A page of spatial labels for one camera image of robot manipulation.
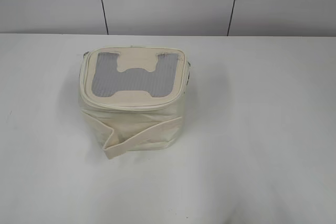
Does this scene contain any cream zippered lunch bag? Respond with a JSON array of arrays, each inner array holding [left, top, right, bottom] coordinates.
[[79, 47, 190, 159]]

